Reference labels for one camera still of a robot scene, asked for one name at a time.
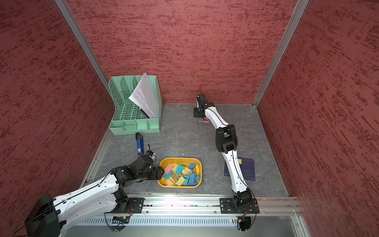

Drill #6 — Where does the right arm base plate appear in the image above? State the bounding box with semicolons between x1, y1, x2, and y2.
219;198;260;214

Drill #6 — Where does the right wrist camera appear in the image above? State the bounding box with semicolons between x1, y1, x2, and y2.
196;94;208;105

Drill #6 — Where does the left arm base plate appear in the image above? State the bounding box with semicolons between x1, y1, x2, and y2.
111;197;145;214

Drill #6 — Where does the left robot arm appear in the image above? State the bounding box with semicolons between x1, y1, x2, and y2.
25;154;164;237

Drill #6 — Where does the white paper stack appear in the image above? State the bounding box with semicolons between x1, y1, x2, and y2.
128;73;159;118

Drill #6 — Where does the dark blue notebook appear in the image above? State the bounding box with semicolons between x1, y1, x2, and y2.
238;158;256;181

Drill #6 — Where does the blue black stapler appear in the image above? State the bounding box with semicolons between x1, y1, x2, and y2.
135;132;144;156

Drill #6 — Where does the pink binder clip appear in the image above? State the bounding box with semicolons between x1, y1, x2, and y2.
164;165;173;174
198;119;210;124

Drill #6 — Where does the green file organizer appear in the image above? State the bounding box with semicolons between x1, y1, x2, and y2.
108;75;163;135

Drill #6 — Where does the yellow plastic storage box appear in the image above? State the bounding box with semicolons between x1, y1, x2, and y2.
158;158;202;189

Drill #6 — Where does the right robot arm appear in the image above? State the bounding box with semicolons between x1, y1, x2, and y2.
193;94;254;213

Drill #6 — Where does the blue binder clip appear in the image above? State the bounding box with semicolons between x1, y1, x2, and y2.
189;164;196;171
187;173;197;187

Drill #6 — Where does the pale yellow binder clip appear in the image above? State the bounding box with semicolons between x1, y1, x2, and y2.
181;167;193;176

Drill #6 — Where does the aluminium front rail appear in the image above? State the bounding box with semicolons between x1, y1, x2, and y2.
85;194;303;217

